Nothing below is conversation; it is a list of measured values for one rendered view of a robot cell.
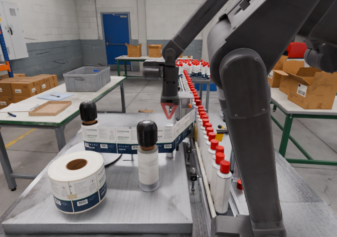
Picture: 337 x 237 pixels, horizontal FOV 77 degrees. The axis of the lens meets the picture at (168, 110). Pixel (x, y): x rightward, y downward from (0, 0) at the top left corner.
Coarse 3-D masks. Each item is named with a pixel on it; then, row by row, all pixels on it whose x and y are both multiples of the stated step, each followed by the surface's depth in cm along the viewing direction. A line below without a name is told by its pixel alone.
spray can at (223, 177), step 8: (224, 160) 75; (224, 168) 72; (224, 176) 73; (216, 184) 76; (224, 184) 73; (216, 192) 77; (224, 192) 75; (216, 200) 77; (224, 200) 76; (216, 208) 78; (224, 208) 77
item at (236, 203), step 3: (231, 186) 80; (231, 189) 78; (231, 192) 77; (234, 192) 77; (231, 195) 77; (234, 195) 76; (234, 198) 74; (234, 201) 73; (237, 201) 73; (237, 204) 72; (237, 207) 70; (240, 207) 70; (237, 210) 70; (240, 210) 69; (240, 213) 68
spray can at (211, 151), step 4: (212, 140) 88; (216, 140) 88; (212, 144) 87; (216, 144) 86; (212, 148) 87; (208, 152) 89; (212, 152) 87; (208, 156) 89; (212, 156) 88; (208, 160) 90; (208, 164) 90; (208, 168) 91; (208, 172) 91; (208, 176) 92; (208, 180) 92; (208, 184) 93
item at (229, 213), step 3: (195, 147) 123; (198, 159) 111; (198, 162) 113; (201, 174) 100; (204, 186) 92; (207, 198) 85; (207, 201) 87; (228, 204) 82; (228, 207) 81; (210, 210) 80; (228, 210) 80; (231, 210) 80; (210, 213) 79; (216, 213) 78; (225, 213) 78; (228, 213) 78; (231, 213) 78
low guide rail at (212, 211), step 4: (196, 144) 119; (196, 148) 116; (200, 156) 108; (200, 160) 104; (200, 164) 102; (204, 172) 96; (204, 176) 93; (204, 180) 91; (204, 184) 91; (208, 188) 86; (208, 192) 84; (208, 196) 82; (208, 200) 82; (212, 200) 80; (212, 204) 78; (212, 208) 76; (212, 212) 74; (212, 216) 74
